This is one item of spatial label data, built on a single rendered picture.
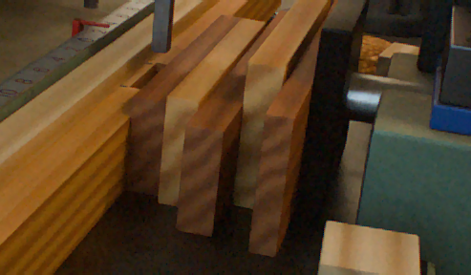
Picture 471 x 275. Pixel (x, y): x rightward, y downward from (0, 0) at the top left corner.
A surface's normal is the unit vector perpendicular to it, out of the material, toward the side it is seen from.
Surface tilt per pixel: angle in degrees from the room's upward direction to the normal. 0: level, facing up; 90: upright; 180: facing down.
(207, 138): 90
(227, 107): 0
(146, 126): 90
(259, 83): 90
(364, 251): 0
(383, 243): 0
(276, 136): 90
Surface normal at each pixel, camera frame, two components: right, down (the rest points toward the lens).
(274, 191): -0.22, 0.33
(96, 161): 0.97, 0.18
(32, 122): 0.11, -0.93
